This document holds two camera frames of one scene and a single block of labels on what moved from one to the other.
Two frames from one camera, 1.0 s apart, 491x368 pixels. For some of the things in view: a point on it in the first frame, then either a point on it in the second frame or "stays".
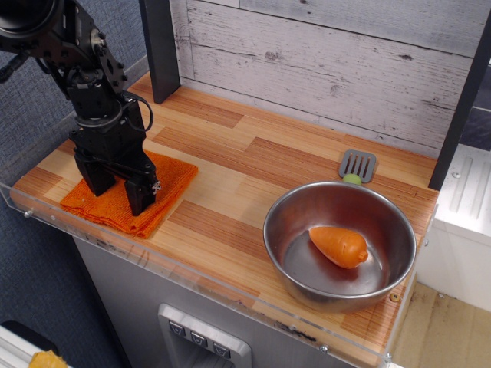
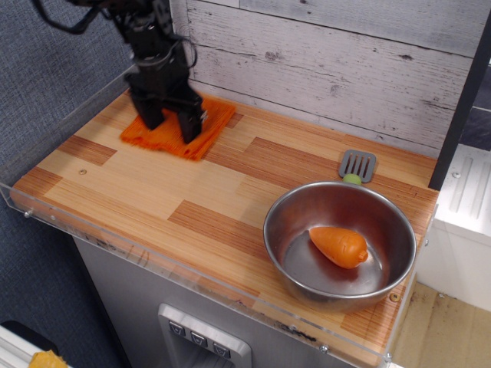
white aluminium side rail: x=463 y=202 stays
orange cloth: x=114 y=207 -> x=167 y=134
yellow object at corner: x=47 y=359 stays
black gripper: x=118 y=148 -> x=162 y=74
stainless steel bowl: x=341 y=247 stays
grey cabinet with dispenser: x=164 y=319 stays
